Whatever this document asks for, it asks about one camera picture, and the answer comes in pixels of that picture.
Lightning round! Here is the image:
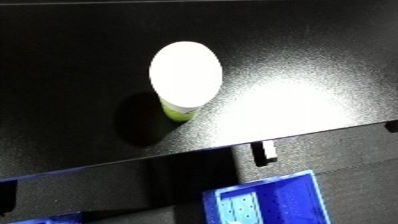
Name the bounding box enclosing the white paper cup green band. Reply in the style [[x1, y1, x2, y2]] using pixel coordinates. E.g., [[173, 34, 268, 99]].
[[147, 40, 226, 124]]

